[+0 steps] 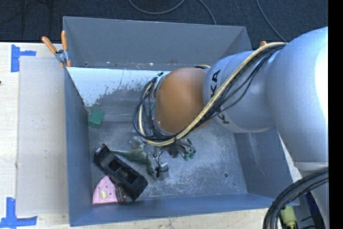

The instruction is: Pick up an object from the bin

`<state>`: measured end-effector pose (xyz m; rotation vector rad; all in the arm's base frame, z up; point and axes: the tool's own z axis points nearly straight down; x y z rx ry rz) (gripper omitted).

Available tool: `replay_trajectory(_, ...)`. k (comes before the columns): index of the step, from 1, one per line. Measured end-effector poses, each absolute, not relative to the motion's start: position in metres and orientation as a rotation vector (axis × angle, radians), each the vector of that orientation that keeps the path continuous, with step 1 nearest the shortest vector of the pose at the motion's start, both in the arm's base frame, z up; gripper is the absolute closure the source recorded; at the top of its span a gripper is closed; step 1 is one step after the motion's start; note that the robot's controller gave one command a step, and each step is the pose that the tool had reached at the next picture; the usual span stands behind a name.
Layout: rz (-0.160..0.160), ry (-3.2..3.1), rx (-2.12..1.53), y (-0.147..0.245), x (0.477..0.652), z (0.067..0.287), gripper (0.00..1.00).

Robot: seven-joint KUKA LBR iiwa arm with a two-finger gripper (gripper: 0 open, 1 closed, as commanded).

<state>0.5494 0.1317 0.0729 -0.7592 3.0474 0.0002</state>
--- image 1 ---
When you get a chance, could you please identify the grey metal bin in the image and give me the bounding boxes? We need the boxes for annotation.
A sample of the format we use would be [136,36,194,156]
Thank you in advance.
[62,16,301,227]

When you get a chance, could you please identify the grey-green toy dinosaur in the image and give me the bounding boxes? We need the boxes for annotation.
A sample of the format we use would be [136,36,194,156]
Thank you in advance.
[110,136,157,176]

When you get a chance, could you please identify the dark green block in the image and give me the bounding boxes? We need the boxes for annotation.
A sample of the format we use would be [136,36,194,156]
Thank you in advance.
[88,109,106,129]

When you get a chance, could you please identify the dark red-brown small object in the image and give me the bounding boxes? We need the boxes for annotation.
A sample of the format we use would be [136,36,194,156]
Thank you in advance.
[115,184,129,206]

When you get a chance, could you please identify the pink wedge toy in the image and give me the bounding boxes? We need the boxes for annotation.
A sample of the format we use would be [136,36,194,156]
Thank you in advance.
[92,175,119,205]

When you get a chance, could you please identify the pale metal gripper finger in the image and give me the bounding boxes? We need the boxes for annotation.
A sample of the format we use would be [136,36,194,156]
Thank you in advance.
[159,162,170,181]
[152,151,161,169]

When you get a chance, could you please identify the pale flat board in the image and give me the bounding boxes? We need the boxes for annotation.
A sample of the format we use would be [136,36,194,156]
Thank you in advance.
[15,57,71,217]

